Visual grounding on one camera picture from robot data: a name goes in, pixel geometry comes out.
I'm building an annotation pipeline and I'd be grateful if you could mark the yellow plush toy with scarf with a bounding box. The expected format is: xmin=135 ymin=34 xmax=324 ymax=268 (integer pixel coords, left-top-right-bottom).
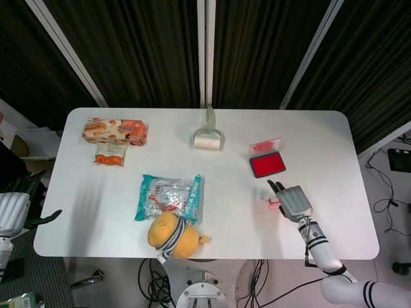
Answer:
xmin=146 ymin=210 xmax=213 ymax=262

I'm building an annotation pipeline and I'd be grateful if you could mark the grey round robot base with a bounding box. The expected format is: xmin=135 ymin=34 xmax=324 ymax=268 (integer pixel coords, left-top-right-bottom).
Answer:
xmin=175 ymin=269 xmax=229 ymax=308

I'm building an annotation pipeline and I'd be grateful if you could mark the green printed package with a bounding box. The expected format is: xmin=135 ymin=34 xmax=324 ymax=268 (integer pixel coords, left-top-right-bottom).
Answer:
xmin=4 ymin=291 xmax=44 ymax=308

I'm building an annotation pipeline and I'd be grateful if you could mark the orange biscuit package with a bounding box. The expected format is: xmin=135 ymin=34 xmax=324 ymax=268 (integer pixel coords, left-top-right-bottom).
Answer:
xmin=82 ymin=117 xmax=150 ymax=147

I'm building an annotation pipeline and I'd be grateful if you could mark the small orange snack wrapper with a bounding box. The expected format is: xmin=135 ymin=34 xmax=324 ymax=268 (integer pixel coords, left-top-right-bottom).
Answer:
xmin=92 ymin=142 xmax=128 ymax=167

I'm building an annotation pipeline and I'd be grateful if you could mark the teal clear snack bag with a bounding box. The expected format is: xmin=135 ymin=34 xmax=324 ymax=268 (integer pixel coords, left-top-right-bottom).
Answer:
xmin=134 ymin=174 xmax=202 ymax=224

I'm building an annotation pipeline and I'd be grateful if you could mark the black curtain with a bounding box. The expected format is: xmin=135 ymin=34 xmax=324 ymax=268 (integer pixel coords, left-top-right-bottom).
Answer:
xmin=0 ymin=0 xmax=411 ymax=155

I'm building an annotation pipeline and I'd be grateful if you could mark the green lint roller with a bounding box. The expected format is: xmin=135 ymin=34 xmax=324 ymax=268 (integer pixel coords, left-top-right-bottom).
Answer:
xmin=193 ymin=105 xmax=222 ymax=151

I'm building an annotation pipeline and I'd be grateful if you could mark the black electronic box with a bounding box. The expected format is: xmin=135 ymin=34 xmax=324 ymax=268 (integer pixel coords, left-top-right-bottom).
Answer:
xmin=387 ymin=147 xmax=408 ymax=171

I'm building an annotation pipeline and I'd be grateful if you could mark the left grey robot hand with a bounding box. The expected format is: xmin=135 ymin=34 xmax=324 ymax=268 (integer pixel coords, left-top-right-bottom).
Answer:
xmin=0 ymin=169 xmax=63 ymax=239

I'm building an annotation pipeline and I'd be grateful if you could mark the white frame post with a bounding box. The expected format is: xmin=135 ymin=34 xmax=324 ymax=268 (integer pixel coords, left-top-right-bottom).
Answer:
xmin=27 ymin=0 xmax=109 ymax=107
xmin=278 ymin=0 xmax=346 ymax=110
xmin=197 ymin=0 xmax=216 ymax=109

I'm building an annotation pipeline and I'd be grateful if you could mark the silver metal handle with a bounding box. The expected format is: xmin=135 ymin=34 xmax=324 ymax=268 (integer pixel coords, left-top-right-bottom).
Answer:
xmin=69 ymin=269 xmax=105 ymax=289

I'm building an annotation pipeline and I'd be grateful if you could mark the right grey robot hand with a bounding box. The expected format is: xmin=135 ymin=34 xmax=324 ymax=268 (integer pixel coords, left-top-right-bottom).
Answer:
xmin=267 ymin=179 xmax=314 ymax=224

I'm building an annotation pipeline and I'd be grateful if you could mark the black cable bundle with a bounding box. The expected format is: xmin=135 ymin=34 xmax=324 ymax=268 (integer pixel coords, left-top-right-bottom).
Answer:
xmin=137 ymin=256 xmax=176 ymax=308

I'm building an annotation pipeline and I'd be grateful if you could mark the white angled frame beam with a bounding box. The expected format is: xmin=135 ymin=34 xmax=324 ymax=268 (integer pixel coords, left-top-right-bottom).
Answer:
xmin=354 ymin=120 xmax=411 ymax=155

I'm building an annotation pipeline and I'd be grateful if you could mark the red ink pad case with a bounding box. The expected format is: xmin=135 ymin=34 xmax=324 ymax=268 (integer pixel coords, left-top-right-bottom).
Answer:
xmin=249 ymin=136 xmax=286 ymax=178

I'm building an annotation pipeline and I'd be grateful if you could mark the brown cardboard box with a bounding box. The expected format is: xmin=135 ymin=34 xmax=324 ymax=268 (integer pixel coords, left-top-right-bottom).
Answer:
xmin=11 ymin=126 xmax=62 ymax=174

